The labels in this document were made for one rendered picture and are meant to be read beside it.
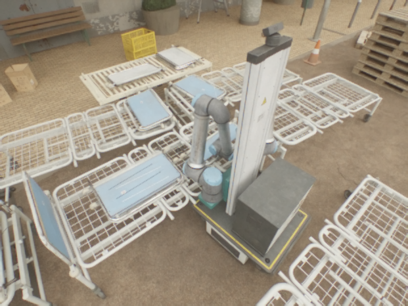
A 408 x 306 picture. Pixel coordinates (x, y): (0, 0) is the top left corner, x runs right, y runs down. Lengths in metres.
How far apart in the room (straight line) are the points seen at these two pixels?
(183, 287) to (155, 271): 0.30
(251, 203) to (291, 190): 0.33
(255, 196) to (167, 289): 1.15
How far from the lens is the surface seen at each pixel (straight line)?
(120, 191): 2.12
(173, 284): 2.28
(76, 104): 4.57
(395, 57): 5.58
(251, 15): 8.03
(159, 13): 6.94
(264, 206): 1.64
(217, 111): 1.46
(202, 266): 2.31
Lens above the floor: 2.20
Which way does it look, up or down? 46 degrees down
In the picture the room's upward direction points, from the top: straight up
